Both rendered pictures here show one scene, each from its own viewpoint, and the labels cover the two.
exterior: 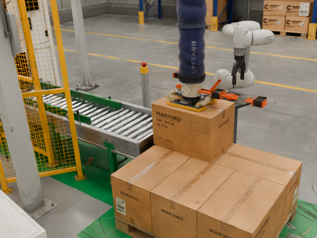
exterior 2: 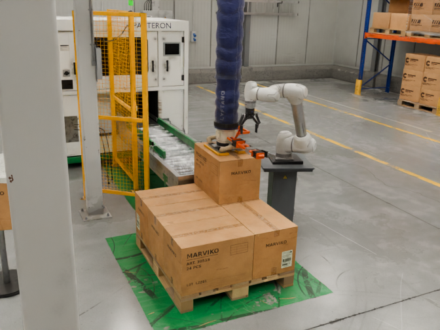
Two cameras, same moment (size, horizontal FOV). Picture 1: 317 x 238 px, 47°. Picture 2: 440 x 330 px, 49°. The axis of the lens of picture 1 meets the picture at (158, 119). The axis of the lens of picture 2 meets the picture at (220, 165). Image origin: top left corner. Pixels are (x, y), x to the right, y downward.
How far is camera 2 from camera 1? 2.35 m
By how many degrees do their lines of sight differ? 25
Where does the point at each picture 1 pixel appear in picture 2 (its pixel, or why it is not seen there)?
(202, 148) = (215, 190)
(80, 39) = not seen: hidden behind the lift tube
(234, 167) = (232, 213)
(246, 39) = (251, 93)
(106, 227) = (130, 241)
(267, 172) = (255, 222)
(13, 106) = (88, 120)
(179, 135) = (205, 175)
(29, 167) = (93, 175)
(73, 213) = (117, 225)
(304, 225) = (291, 294)
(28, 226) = not seen: hidden behind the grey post
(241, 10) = not seen: outside the picture
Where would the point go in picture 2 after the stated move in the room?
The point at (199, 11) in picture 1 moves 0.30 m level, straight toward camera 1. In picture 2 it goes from (228, 65) to (207, 68)
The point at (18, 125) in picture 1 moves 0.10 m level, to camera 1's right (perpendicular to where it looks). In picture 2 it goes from (90, 137) to (97, 138)
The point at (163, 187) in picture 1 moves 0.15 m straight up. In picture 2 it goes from (160, 208) to (160, 192)
